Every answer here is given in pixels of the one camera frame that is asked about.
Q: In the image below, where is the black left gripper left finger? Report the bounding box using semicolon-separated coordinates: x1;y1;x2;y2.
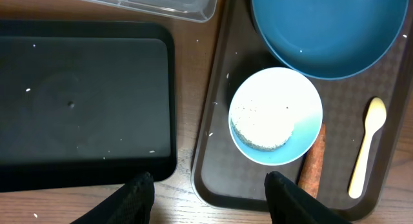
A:
72;172;155;224

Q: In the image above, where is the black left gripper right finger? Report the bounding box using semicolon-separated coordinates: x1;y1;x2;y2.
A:
265;171;350;224

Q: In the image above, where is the orange carrot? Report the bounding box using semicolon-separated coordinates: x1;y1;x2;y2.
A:
298;123;326;198

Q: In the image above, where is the light blue rice bowl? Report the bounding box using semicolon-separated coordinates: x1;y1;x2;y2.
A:
228;67;323;166

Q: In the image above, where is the black tray bin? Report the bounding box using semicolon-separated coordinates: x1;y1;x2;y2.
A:
1;20;177;192

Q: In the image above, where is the brown serving tray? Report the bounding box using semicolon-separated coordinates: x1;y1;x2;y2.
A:
191;0;412;221

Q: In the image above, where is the yellow plastic spoon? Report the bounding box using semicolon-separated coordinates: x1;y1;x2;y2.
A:
348;97;387;199

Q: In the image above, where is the dark blue plate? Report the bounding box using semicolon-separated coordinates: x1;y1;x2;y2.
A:
251;0;409;80

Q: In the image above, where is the clear plastic bin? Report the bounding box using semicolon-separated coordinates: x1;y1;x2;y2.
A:
82;0;217;23

